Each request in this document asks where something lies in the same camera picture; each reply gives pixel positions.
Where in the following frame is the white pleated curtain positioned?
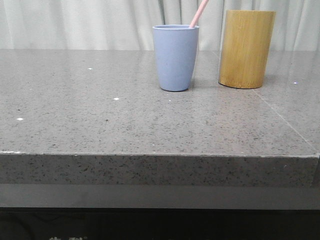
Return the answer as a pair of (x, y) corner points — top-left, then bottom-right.
(0, 0), (320, 51)

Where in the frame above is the blue plastic cup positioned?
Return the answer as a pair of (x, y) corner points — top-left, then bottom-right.
(152, 24), (200, 92)

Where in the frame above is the bamboo cylindrical holder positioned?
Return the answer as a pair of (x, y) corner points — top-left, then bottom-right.
(218, 10), (276, 89)

